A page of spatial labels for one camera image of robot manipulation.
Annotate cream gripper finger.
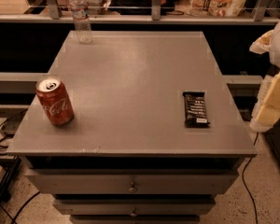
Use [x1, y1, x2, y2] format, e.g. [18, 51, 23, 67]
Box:
[249, 30, 273, 54]
[250, 72, 280, 133]

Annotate black rxbar chocolate bar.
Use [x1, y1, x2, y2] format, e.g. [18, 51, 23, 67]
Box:
[182, 91, 210, 128]

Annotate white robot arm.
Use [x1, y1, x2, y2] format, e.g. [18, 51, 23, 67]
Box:
[249, 21, 280, 133]

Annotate red coke can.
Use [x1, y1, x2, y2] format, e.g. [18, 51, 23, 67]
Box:
[35, 76, 74, 126]

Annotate black bag behind railing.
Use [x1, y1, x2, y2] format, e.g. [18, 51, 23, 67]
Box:
[108, 0, 178, 15]

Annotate clear plastic water bottle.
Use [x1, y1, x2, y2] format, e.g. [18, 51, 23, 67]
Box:
[69, 0, 92, 44]

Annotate middle grey drawer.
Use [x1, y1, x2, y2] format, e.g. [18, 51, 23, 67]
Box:
[53, 199, 215, 217]

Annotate grey drawer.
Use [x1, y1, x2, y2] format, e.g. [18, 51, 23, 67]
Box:
[26, 169, 238, 195]
[53, 199, 215, 217]

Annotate metal railing shelf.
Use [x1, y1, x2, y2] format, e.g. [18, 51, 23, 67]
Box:
[0, 0, 280, 24]

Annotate top grey drawer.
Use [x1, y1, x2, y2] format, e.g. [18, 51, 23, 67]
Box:
[26, 169, 238, 195]

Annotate black cable on right floor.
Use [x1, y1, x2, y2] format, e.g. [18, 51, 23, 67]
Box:
[241, 132, 259, 224]

